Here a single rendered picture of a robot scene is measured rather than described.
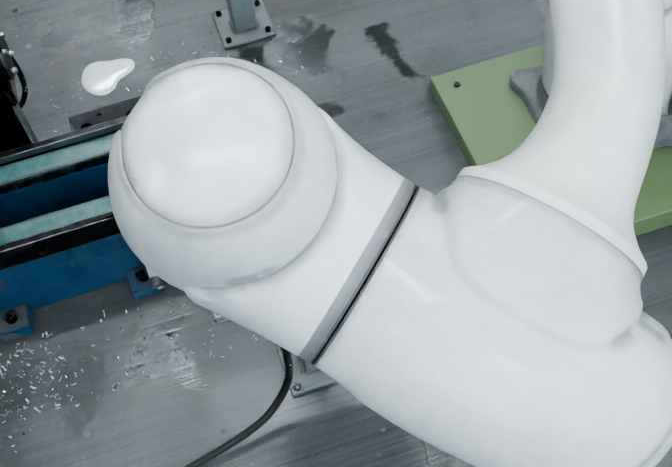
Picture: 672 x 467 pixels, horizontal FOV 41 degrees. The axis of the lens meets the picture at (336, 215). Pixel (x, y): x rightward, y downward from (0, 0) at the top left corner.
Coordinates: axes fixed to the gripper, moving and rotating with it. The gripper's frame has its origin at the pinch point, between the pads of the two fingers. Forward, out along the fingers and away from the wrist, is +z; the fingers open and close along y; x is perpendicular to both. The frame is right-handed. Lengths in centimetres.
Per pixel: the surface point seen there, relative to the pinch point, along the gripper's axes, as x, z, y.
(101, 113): -29, 41, 11
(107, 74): -38, 52, 9
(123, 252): -9.2, 31.6, 12.0
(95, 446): 11.0, 28.2, 20.5
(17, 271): -10.4, 29.2, 23.7
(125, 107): -29, 41, 7
